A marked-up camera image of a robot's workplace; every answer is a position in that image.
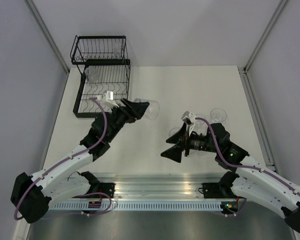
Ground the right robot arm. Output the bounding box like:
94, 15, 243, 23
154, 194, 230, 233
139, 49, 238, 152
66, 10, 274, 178
160, 123, 300, 233

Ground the aluminium frame post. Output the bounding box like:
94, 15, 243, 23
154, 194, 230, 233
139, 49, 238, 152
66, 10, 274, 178
24, 0, 70, 76
242, 0, 290, 74

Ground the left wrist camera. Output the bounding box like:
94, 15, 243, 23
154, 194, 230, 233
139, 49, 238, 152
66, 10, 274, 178
96, 90, 119, 108

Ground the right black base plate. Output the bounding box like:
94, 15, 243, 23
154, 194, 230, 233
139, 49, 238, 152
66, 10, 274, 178
197, 182, 245, 200

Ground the black wire dish rack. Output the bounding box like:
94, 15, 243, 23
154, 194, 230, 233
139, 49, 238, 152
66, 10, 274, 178
70, 35, 131, 118

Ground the aluminium mounting rail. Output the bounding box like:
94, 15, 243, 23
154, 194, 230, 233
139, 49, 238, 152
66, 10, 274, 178
24, 172, 298, 202

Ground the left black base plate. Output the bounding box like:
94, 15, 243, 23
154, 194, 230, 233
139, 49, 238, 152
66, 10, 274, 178
75, 182, 116, 199

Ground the right aluminium frame post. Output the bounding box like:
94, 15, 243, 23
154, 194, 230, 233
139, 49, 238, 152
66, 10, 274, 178
242, 0, 290, 74

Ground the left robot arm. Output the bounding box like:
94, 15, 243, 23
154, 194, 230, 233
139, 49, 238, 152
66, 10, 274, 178
10, 98, 150, 224

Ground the white slotted cable duct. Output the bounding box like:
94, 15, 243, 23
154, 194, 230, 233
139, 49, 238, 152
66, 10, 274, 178
50, 200, 222, 212

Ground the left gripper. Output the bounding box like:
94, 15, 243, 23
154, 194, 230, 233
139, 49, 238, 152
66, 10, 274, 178
107, 97, 150, 142

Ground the left aluminium frame post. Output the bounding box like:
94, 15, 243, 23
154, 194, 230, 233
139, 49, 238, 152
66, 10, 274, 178
24, 0, 70, 76

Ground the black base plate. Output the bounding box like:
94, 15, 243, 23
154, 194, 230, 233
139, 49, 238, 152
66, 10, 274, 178
197, 182, 245, 200
75, 182, 116, 199

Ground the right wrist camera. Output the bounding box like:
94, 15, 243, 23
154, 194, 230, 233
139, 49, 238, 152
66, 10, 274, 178
181, 111, 196, 136

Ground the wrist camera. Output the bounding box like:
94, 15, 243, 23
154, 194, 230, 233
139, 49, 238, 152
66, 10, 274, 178
181, 111, 196, 136
96, 90, 119, 108

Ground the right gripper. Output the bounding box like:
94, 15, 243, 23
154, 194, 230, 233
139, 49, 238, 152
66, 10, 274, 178
160, 121, 219, 163

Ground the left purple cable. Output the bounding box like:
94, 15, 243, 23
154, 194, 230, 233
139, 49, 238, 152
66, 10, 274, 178
13, 96, 113, 221

